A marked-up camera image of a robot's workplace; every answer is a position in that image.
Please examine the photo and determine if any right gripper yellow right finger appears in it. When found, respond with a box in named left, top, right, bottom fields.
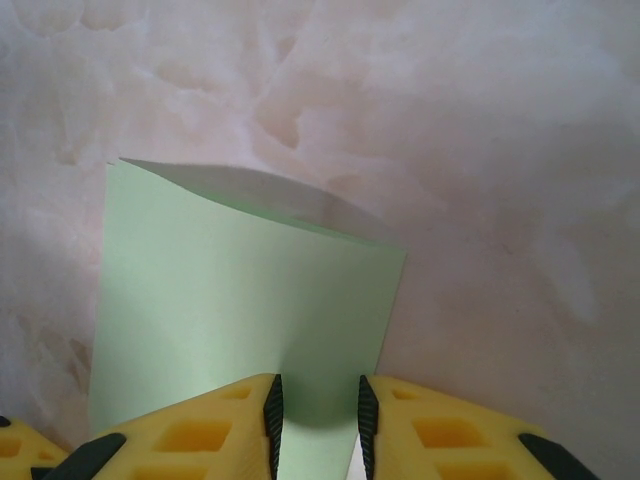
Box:
left=357, top=374, right=601, bottom=480

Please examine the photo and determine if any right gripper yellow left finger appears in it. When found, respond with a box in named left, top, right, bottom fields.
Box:
left=32, top=372, right=284, bottom=480

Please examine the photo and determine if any light green paper sheet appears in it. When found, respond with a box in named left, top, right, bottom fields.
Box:
left=89, top=157, right=409, bottom=480

